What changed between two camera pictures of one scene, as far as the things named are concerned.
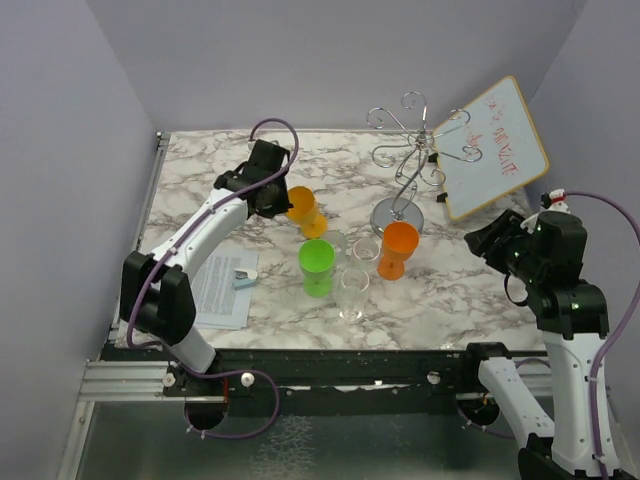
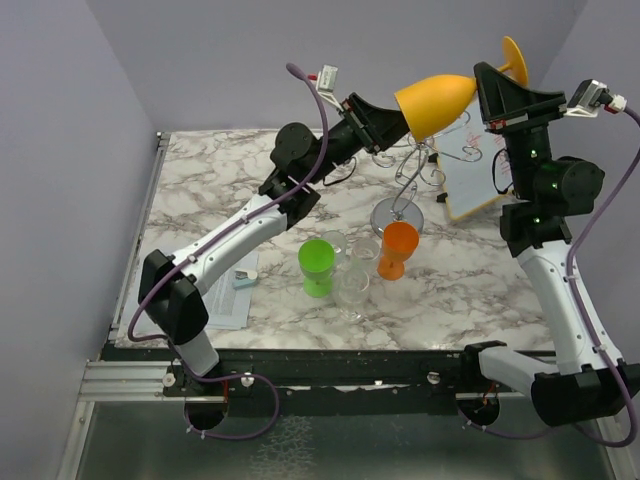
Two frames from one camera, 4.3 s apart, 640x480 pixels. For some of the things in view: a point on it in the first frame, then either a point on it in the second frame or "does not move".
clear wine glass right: (366, 251) does not move
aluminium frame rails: (117, 381) does not move
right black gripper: (489, 238) → (507, 107)
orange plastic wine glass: (400, 241) does not move
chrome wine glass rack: (413, 159) does not move
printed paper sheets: (217, 302) does not move
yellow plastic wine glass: (305, 212) → (432, 103)
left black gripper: (282, 205) → (380, 126)
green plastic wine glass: (316, 260) does not move
